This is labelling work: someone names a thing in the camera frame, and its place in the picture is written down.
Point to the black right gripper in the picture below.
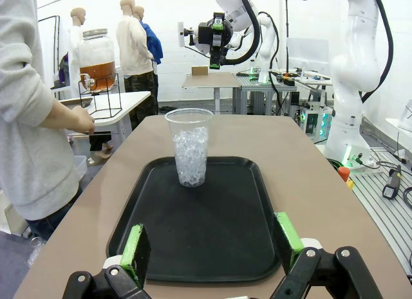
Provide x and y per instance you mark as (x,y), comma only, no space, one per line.
(204,38)

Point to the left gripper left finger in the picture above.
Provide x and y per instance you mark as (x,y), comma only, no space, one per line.
(136,247)

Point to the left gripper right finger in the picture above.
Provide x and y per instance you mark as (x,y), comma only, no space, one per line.
(289,238)

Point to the clear plastic cup with ice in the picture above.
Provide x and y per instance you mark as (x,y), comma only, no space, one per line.
(191,164)

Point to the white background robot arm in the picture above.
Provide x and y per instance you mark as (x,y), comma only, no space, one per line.
(267,45)

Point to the person's right forearm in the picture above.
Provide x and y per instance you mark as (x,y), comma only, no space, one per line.
(61,115)

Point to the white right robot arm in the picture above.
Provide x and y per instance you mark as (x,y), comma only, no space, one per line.
(354,70)

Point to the clear plastic cup stack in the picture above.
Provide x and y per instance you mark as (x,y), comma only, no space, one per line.
(35,250)

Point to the glass drink dispenser jar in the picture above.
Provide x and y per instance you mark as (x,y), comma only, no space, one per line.
(96,54)

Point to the person's right hand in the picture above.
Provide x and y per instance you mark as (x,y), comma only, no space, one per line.
(83,120)

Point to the cardboard box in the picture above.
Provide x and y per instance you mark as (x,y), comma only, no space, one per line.
(199,70)

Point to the brown-topped height-adjustable table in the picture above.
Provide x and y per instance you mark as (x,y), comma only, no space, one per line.
(212,80)

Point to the mannequin in blue jacket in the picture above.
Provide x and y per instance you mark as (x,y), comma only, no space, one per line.
(154,41)

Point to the black pole stand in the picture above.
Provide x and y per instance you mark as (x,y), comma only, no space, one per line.
(286,32)

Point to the black plastic tray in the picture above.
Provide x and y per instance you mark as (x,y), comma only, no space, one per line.
(209,231)

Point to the red emergency stop button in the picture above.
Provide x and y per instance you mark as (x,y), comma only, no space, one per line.
(343,173)

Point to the mannequin in cream sweater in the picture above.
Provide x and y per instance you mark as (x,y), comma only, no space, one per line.
(132,48)

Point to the clear plastic storage box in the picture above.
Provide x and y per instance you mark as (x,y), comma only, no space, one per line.
(80,167)

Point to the white side table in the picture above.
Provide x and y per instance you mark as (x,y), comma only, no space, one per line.
(128,101)

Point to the black handheld tool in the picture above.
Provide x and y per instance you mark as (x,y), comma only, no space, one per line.
(391,186)

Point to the computer tower with cyan lights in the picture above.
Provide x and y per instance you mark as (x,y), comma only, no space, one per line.
(313,122)

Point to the mannequin in white shirt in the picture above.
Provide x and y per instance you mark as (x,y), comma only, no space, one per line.
(75,38)

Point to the person's grey sweatshirt body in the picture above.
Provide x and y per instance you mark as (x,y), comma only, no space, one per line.
(29,151)

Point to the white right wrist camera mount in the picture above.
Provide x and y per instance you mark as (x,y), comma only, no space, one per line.
(181,33)

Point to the aluminium frame workbench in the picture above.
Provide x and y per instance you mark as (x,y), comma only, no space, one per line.
(257,86)

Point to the aluminium slotted base plate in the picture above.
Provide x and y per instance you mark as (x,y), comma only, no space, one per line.
(380,215)

